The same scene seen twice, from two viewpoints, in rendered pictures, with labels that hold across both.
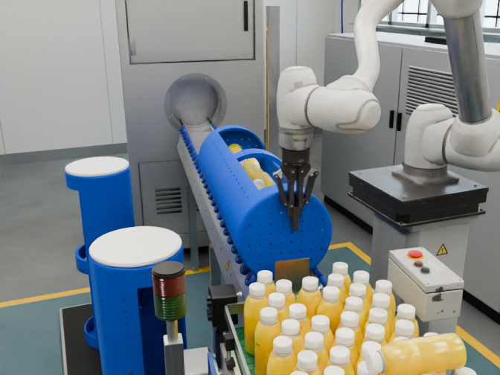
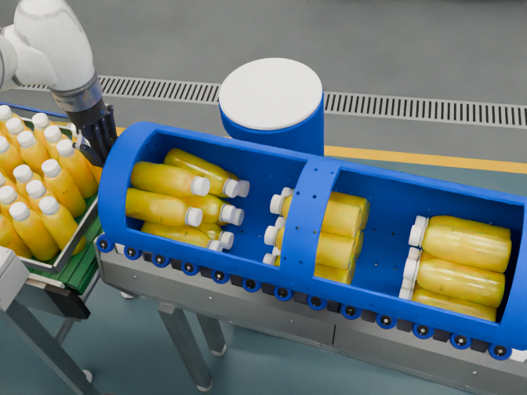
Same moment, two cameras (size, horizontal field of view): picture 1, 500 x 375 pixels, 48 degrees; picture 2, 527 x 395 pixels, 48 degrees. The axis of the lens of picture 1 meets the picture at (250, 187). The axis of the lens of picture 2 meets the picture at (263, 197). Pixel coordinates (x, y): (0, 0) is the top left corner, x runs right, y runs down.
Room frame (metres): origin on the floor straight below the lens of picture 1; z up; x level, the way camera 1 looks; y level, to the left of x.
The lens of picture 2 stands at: (2.24, -0.62, 2.10)
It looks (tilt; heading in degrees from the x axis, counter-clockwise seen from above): 52 degrees down; 128
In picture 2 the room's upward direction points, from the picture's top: 8 degrees counter-clockwise
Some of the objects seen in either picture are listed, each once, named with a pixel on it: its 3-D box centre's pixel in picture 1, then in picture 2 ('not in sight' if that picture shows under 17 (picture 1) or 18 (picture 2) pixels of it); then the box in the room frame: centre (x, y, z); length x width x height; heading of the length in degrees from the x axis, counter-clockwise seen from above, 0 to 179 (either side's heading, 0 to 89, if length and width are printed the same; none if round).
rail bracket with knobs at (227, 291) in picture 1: (225, 307); not in sight; (1.33, 0.07, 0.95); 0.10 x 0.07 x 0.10; 102
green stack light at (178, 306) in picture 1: (170, 301); not in sight; (0.96, 0.16, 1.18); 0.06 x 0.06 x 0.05
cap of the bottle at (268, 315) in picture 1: (268, 314); (40, 120); (1.09, -0.04, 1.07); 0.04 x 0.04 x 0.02
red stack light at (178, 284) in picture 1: (169, 280); not in sight; (0.96, 0.16, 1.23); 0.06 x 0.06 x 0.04
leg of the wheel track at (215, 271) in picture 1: (216, 303); not in sight; (2.42, 0.17, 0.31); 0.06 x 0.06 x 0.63; 12
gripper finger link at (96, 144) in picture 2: (299, 187); (96, 143); (1.45, -0.14, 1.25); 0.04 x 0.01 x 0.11; 12
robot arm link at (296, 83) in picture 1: (300, 97); (47, 41); (1.44, -0.13, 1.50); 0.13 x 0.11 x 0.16; 43
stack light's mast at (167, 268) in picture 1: (170, 303); not in sight; (0.96, 0.16, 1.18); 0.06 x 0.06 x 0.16
